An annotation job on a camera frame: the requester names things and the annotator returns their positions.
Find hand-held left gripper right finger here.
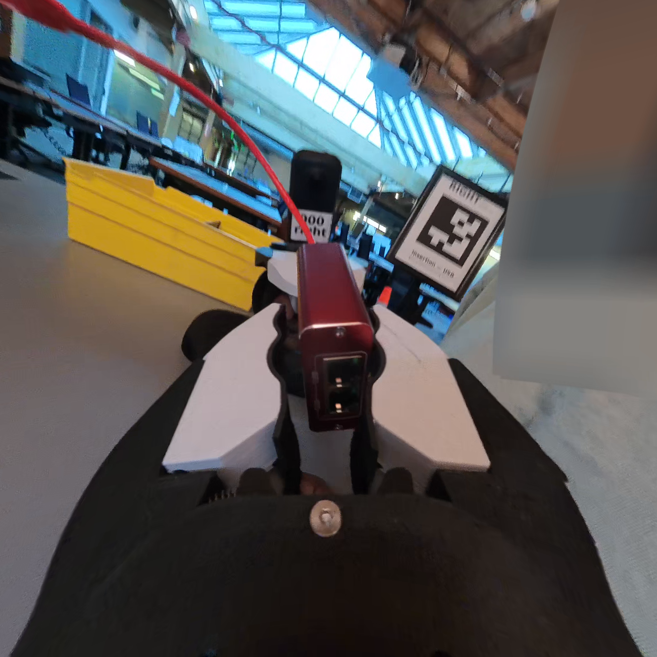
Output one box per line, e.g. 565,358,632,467
369,305,491,493

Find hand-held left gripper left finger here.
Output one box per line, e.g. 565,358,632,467
162,303,288,488

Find red ethernet splitter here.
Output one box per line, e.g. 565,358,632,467
297,243,375,433

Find yellow plastic bin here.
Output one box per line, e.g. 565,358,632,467
63,157,282,312

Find red ethernet cable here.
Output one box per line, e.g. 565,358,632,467
0,0,315,245

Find grey desk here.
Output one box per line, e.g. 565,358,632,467
0,159,288,642

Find black quilted wrist pad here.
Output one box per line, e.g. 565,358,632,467
181,309,249,361

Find black white marker sign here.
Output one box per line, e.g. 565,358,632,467
385,164,510,304

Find long wooden table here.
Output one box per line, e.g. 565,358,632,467
0,74,165,165

